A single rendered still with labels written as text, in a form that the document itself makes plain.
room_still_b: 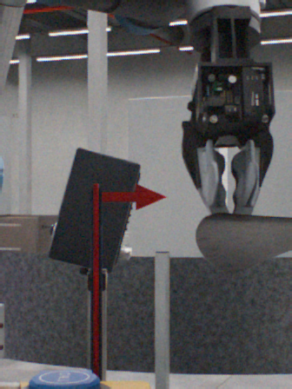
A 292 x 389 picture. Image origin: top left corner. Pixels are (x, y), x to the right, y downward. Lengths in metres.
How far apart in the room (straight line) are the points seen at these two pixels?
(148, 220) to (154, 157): 0.61
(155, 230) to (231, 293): 4.74
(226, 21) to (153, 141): 6.61
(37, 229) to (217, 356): 5.02
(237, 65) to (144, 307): 1.98
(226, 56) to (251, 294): 1.93
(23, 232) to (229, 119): 6.91
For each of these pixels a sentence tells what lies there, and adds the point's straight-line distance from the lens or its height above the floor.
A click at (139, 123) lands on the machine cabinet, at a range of 7.42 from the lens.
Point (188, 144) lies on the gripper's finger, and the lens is 0.75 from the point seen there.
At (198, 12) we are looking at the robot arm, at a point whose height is 1.36.
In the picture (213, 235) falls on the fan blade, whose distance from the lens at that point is 0.71.
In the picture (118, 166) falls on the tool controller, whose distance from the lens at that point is 1.25.
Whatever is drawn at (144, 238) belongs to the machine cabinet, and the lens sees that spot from 7.39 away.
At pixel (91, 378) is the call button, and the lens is 0.44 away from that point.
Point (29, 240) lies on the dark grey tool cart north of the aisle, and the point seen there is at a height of 0.66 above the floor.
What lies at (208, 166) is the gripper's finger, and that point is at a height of 1.21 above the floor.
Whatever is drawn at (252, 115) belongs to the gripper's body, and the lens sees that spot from 0.71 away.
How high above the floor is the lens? 1.19
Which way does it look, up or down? 1 degrees down
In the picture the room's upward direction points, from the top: straight up
